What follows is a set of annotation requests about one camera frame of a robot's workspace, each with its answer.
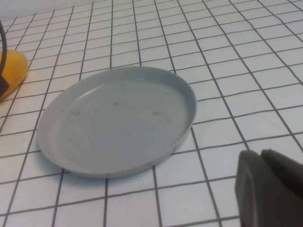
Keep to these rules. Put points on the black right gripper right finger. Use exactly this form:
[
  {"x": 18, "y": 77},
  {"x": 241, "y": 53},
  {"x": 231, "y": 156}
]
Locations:
[{"x": 286, "y": 175}]

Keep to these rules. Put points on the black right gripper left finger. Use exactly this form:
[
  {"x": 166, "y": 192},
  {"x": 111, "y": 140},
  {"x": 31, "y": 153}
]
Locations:
[{"x": 255, "y": 196}]

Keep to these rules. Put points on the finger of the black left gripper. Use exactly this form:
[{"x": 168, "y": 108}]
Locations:
[{"x": 3, "y": 86}]

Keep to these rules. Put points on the yellow mango with orange blush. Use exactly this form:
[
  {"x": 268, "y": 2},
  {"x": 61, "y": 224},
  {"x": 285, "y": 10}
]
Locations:
[{"x": 15, "y": 66}]

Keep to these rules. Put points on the grey round plate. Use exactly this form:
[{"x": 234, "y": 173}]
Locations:
[{"x": 118, "y": 123}]

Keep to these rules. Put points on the white black-grid tablecloth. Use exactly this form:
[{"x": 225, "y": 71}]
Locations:
[{"x": 236, "y": 71}]

